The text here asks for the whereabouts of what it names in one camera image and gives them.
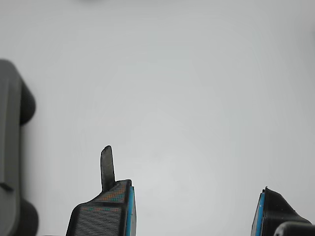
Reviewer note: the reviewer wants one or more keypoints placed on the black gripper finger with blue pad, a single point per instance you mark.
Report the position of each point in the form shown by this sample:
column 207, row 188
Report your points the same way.
column 273, row 209
column 103, row 218

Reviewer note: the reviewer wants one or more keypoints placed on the light grey rectangular holder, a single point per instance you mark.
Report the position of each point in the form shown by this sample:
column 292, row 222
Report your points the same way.
column 9, row 123

